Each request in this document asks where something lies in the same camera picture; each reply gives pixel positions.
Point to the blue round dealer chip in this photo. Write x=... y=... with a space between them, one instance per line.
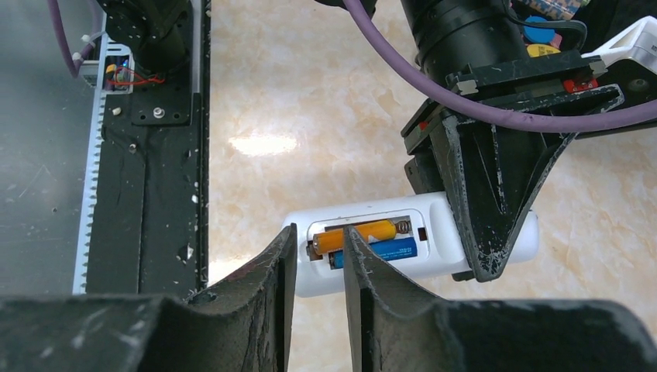
x=535 y=34

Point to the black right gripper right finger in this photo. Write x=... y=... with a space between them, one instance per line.
x=397 y=325

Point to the black poker chip case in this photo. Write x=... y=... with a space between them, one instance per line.
x=603 y=19

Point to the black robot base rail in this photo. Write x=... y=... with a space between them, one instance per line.
x=144 y=213

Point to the white remote control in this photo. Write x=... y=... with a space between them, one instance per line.
x=417 y=235

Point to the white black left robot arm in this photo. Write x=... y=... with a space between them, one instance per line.
x=452 y=34

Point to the yellow big blind chip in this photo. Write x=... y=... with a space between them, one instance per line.
x=540 y=50

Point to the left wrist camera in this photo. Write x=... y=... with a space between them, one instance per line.
x=630 y=60

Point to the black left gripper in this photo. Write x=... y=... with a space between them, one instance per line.
x=491 y=174

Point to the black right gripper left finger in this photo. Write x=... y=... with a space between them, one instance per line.
x=241 y=323

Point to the blue AAA battery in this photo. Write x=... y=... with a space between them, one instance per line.
x=394 y=249

